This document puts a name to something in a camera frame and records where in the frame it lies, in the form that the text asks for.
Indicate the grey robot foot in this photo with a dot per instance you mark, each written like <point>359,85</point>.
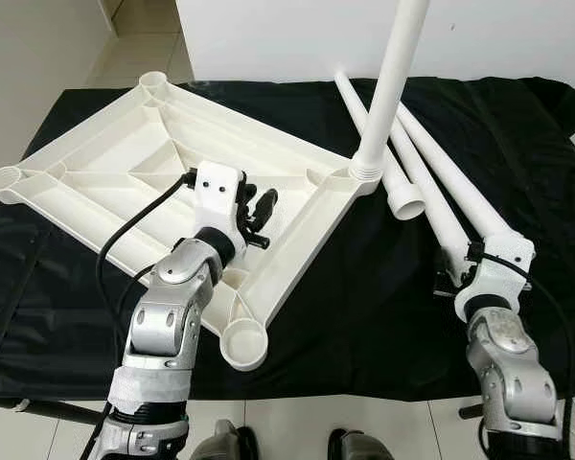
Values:
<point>220,443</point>
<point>355,446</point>

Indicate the white plastic table top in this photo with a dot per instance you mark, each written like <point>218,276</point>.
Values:
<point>105,163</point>

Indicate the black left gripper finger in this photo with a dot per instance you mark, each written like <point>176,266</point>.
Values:
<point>264,205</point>
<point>244,195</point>

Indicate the white tapered table leg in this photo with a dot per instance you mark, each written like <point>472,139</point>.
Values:
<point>460,177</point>
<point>436,206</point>
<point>407,201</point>
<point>393,77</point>

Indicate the grey right robot foot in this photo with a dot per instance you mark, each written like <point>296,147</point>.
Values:
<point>355,446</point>

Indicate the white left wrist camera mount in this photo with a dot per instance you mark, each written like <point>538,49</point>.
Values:
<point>218,187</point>

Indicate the black table frame leg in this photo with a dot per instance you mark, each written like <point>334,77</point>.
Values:
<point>48,410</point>

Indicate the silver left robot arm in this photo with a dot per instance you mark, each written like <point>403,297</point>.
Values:
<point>168,316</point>

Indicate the black table cloth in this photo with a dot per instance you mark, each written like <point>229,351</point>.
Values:
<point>412,316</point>

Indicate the grey left robot foot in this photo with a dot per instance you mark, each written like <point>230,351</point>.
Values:
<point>220,443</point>

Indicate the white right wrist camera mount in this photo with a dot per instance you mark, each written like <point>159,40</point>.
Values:
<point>494,287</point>

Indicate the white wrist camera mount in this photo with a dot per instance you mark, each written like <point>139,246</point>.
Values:
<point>494,287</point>
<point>218,187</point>

